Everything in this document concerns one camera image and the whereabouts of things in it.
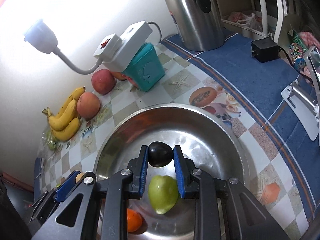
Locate green mango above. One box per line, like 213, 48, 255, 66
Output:
148, 175, 180, 215

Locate stainless steel kettle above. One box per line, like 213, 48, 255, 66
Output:
161, 0, 225, 52

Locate dark plum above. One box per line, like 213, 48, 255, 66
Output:
148, 141, 173, 168

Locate white shelf frame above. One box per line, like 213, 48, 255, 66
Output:
247, 0, 302, 43

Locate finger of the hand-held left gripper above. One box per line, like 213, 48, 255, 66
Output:
29, 171, 82, 227

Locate teal plastic box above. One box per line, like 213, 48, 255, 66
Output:
122, 42, 165, 92

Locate white gooseneck lamp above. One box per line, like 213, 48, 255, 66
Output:
24, 19, 125, 75

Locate clear plastic clamshell box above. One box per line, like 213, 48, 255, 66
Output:
40, 129, 60, 153

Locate blue cloth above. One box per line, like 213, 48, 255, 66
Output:
160, 29, 320, 230

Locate stainless steel plate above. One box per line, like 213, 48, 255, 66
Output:
93, 103, 250, 240

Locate white power strip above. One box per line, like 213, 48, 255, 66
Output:
105, 21, 163, 73

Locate middle red apple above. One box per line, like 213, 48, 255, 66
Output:
91, 69, 117, 95

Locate checkered printed tablecloth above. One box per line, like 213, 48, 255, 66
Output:
34, 42, 315, 240

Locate red peach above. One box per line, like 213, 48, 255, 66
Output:
76, 92, 101, 119

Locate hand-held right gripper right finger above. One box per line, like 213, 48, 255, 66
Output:
173, 145, 290, 240

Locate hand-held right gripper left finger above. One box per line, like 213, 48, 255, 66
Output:
31, 145, 150, 240

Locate colourful printed packet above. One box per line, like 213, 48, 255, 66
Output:
289, 29, 316, 72

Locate orange mandarin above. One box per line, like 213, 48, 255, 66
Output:
127, 208, 143, 232

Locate plastic bag with red contents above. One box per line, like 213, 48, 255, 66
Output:
229, 12, 263, 32

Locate black power adapter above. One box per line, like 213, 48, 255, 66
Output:
251, 39, 279, 62

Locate yellow banana bunch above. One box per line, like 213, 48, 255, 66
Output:
41, 87, 86, 142

